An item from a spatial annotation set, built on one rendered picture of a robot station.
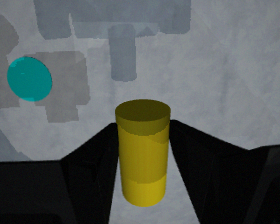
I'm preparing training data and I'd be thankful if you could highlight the yellow cylinder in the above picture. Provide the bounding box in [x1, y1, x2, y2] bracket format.
[115, 99, 171, 207]

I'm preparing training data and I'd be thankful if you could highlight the teal circle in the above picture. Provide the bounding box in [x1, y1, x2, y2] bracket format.
[7, 56, 52, 101]

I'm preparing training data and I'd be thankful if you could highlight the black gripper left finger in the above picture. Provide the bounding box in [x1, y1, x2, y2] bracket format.
[0, 123, 119, 224]

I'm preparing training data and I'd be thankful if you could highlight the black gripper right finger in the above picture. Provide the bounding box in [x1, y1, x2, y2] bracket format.
[169, 120, 280, 224]

